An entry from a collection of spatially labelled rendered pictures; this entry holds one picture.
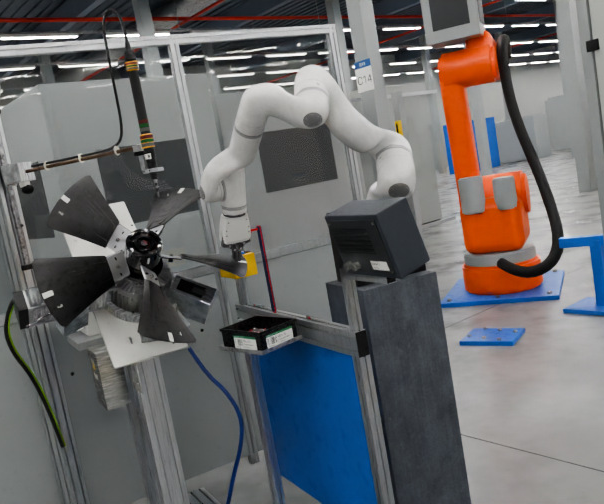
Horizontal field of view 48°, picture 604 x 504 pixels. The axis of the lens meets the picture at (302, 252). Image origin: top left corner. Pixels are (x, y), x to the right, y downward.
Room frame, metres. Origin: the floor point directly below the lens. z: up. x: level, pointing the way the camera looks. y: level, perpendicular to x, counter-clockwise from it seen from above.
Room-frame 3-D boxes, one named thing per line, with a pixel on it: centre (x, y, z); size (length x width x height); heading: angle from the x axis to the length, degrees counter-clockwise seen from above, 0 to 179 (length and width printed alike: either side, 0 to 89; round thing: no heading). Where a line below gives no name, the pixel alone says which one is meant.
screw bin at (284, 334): (2.24, 0.19, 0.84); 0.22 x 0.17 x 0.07; 43
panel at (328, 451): (2.38, 0.08, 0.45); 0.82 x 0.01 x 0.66; 28
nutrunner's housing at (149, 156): (2.30, 0.45, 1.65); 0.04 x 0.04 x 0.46
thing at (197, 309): (2.35, 0.42, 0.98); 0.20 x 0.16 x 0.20; 28
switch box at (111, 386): (2.48, 0.80, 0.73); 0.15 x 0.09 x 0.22; 28
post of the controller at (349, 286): (2.00, -0.12, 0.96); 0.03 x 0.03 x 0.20; 28
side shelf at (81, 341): (2.73, 0.81, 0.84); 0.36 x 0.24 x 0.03; 118
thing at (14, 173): (2.58, 1.01, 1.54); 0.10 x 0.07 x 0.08; 63
